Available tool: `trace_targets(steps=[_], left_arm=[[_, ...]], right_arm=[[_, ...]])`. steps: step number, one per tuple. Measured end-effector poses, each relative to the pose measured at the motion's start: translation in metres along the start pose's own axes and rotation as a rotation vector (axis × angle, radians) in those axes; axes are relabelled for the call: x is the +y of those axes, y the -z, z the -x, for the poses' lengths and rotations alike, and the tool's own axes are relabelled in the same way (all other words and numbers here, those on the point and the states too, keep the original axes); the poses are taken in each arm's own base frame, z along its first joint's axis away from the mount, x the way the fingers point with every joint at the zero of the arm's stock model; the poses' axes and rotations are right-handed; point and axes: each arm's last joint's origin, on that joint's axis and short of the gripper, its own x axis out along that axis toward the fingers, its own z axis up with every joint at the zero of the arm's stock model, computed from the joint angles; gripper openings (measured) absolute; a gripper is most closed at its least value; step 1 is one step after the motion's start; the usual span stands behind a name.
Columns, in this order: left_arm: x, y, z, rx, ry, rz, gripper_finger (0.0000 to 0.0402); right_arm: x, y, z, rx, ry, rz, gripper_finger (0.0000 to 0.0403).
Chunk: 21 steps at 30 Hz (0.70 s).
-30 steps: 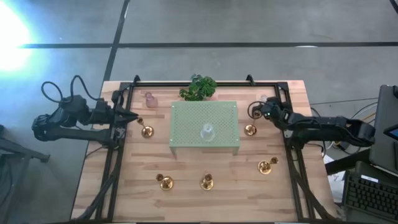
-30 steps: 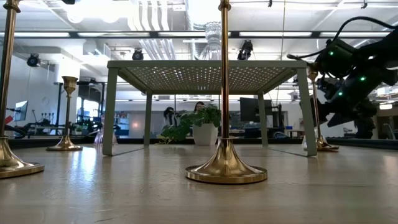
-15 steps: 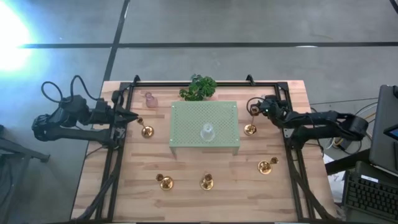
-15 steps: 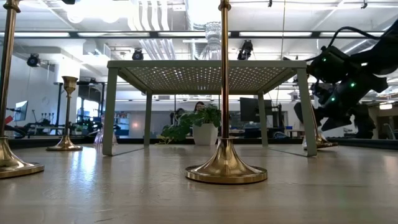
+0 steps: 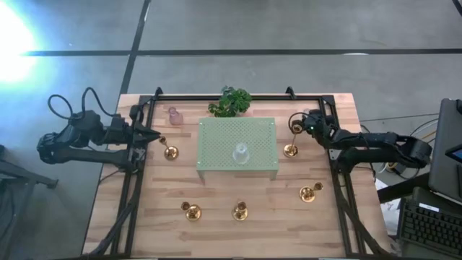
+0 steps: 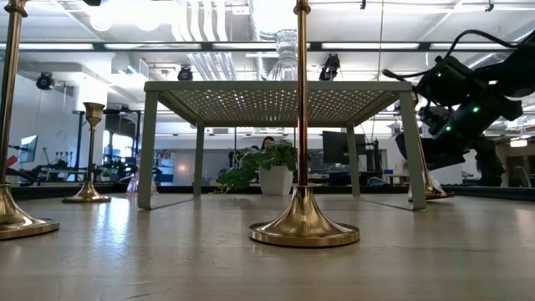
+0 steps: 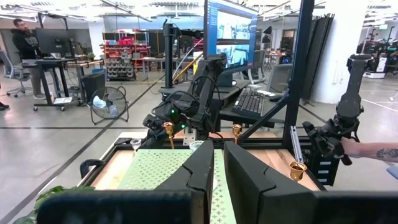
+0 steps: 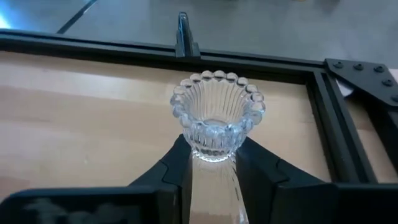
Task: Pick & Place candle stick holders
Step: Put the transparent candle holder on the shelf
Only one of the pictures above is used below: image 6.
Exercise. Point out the silver computer monitor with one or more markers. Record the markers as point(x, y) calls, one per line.
point(28, 149)

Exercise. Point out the medium slim brass candlestick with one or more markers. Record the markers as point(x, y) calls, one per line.
point(439, 193)

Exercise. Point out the pink ribbed glass candle holder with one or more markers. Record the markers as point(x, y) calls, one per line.
point(134, 184)

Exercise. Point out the black computer monitor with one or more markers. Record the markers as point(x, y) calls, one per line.
point(334, 144)

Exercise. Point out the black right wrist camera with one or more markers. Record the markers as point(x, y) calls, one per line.
point(455, 81)

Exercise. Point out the black table border rail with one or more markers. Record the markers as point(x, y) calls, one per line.
point(175, 189)

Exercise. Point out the black ceiling spot lamp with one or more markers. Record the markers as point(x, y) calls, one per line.
point(330, 67)
point(185, 74)
point(45, 80)

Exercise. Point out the tall brass candlestick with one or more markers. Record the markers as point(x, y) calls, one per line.
point(304, 226)
point(12, 221)

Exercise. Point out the pale green perforated metal shelf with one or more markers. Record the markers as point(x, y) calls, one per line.
point(271, 86)

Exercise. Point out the black overhead frame crossbar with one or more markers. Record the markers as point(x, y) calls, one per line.
point(99, 47)

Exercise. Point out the short brass candlestick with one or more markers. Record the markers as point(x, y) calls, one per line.
point(88, 194)

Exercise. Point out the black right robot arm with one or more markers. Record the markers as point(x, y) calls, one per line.
point(514, 71)

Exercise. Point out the person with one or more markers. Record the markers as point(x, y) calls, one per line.
point(489, 163)
point(267, 143)

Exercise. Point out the green plant in white pot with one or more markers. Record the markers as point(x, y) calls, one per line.
point(276, 180)

